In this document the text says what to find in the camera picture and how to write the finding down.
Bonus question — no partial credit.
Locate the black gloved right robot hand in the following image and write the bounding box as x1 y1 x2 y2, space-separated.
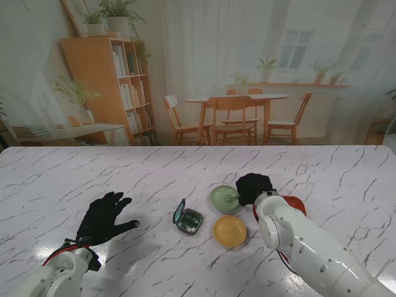
235 173 278 207

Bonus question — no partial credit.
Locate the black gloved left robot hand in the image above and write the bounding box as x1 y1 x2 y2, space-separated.
75 191 140 247

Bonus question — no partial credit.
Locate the teal lidded pill box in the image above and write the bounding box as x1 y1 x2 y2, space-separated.
172 198 204 235

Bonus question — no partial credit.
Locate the green round dish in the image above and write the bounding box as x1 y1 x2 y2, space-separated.
210 184 243 215

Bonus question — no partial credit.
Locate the yellow round dish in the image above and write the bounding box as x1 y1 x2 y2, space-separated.
213 215 248 248

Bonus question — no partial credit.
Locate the orange bowl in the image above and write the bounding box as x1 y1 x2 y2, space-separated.
282 195 308 218

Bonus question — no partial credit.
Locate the printed room scene backdrop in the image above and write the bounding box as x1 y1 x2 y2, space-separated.
0 0 396 147

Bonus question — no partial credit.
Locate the red cable of left arm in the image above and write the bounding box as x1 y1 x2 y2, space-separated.
41 243 90 267

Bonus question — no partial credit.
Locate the red cable of arm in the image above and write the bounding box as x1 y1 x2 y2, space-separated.
41 243 90 267
252 204 298 275

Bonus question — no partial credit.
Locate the red cable of right arm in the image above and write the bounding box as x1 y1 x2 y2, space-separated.
252 204 298 275

